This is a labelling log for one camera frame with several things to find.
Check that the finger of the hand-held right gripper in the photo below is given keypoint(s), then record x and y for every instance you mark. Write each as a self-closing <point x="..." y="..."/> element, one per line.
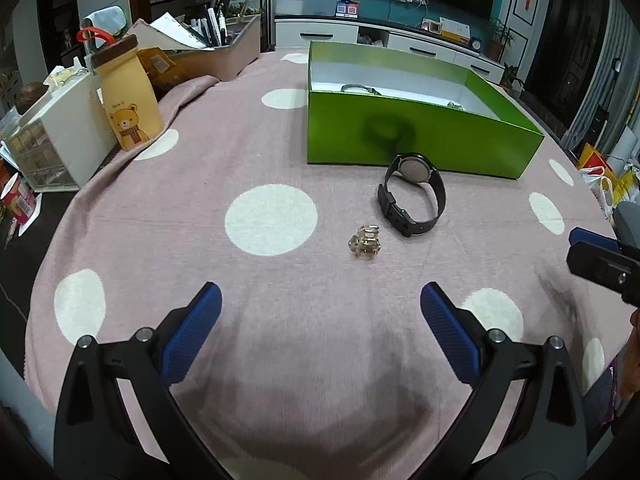
<point x="592" y="237"/>
<point x="600" y="265"/>

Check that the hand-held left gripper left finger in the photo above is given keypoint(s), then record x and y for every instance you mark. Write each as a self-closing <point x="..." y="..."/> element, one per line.
<point x="192" y="332"/>

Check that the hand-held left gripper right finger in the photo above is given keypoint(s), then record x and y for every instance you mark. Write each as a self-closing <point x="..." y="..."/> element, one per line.
<point x="450" y="335"/>

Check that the gold hair clip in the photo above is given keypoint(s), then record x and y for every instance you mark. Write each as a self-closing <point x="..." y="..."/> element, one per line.
<point x="365" y="242"/>

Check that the black wristwatch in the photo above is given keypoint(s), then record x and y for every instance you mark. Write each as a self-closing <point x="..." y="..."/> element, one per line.
<point x="390" y="205"/>

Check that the green cardboard box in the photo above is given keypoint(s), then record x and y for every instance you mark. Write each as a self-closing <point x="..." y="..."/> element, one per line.
<point x="425" y="135"/>

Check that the beige wristwatch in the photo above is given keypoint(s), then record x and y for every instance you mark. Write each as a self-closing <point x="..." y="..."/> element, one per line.
<point x="361" y="88"/>

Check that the yellow shopping bag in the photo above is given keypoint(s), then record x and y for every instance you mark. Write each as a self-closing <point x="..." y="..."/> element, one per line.
<point x="625" y="187"/>

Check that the white plastic bag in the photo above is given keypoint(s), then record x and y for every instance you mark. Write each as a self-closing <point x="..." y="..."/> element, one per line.
<point x="597" y="190"/>

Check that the pink polka dot tablecloth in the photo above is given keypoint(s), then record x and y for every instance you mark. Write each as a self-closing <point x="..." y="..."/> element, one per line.
<point x="200" y="260"/>

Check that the orange shopping bag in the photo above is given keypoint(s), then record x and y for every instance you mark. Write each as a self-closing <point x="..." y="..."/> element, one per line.
<point x="590" y="157"/>

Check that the striped curtain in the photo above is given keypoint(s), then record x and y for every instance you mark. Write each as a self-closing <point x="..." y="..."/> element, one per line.
<point x="610" y="90"/>

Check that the small potted plant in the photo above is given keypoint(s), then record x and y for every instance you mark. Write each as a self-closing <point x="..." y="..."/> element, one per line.
<point x="514" y="80"/>

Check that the dark wooden door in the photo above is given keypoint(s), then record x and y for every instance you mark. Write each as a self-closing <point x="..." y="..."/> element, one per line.
<point x="570" y="50"/>

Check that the tall potted plant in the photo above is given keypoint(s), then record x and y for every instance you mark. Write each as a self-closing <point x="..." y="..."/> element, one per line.
<point x="500" y="40"/>

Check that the red snack box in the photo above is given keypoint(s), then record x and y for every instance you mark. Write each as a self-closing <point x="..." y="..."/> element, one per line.
<point x="17" y="200"/>

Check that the small black alarm clock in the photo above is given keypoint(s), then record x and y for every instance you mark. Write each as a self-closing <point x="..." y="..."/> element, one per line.
<point x="476" y="45"/>

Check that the white drawer organizer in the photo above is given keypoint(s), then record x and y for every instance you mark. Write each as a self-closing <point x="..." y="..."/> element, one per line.
<point x="75" y="125"/>

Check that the yellow bottle with brown lid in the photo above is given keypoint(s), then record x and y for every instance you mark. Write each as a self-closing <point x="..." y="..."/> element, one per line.
<point x="130" y="95"/>

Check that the yellow and white desk calendar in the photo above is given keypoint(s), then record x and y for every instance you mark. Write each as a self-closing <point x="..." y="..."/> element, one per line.
<point x="450" y="30"/>

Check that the orange snack bag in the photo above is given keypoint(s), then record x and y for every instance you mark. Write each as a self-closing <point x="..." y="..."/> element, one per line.
<point x="157" y="62"/>

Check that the beige desk organizer box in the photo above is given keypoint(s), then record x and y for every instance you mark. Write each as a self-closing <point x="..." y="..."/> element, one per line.
<point x="235" y="55"/>

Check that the white papers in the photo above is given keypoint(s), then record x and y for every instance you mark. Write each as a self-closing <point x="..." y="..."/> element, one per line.
<point x="170" y="27"/>

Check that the bunch of pens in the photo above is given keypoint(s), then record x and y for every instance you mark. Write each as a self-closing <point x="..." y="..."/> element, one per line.
<point x="217" y="20"/>

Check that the grey folded cloth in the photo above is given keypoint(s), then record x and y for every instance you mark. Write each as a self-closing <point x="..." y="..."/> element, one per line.
<point x="105" y="20"/>

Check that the white television cabinet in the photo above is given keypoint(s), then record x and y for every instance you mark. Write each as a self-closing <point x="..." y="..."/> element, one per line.
<point x="320" y="32"/>

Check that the clear plastic storage box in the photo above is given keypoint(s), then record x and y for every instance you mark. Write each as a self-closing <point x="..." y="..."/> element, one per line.
<point x="305" y="2"/>

